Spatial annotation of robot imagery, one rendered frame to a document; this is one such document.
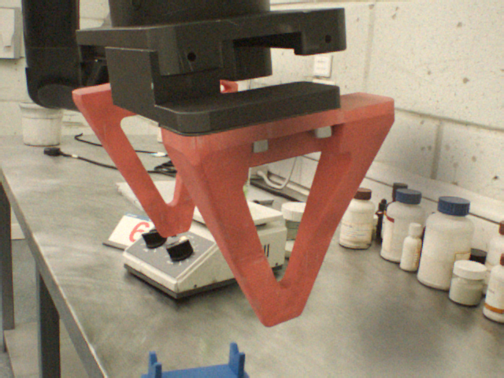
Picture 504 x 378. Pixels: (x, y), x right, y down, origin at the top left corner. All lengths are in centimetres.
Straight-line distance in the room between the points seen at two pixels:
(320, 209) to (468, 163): 88
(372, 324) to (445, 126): 48
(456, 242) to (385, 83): 46
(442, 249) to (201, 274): 35
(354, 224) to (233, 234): 82
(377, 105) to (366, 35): 110
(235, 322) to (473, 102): 58
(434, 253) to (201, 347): 39
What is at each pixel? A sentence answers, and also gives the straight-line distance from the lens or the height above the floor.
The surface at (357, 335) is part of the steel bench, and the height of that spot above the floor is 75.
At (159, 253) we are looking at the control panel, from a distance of 77.
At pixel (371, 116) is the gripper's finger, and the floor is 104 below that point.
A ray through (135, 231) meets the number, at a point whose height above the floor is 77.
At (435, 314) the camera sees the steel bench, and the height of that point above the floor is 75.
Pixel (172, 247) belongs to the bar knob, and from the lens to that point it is 74.
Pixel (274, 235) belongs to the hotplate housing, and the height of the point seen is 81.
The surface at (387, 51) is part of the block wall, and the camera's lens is 121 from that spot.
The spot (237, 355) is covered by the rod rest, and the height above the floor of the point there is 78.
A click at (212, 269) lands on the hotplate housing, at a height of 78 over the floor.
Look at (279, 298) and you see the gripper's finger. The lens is 19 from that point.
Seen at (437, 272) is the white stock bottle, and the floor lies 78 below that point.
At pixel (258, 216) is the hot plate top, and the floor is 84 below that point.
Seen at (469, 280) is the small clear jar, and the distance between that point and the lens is 82.
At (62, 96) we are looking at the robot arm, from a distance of 65.
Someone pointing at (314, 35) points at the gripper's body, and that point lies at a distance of 18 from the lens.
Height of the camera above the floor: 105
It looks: 13 degrees down
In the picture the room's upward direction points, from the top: 5 degrees clockwise
